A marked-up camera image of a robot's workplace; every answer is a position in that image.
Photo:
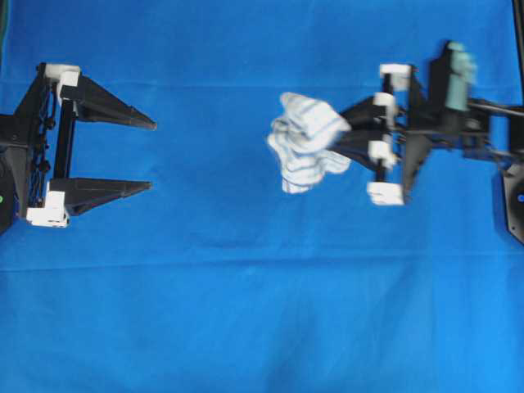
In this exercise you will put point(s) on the black frame post right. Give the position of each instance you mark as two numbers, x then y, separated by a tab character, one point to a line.
518	24

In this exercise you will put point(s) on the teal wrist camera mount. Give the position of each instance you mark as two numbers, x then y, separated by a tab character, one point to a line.
463	70

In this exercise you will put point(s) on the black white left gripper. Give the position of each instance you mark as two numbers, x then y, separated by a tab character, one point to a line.
24	164

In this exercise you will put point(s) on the white blue-striped towel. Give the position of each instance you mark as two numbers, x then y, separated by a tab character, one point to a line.
302	137

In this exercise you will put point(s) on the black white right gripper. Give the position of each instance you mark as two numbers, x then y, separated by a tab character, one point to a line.
417	122

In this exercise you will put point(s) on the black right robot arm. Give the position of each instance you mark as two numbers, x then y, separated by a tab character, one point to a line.
504	148

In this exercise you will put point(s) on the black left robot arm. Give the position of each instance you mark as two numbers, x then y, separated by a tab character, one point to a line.
52	213

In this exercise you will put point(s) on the blue table cloth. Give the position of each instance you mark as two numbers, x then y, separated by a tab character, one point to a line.
215	280

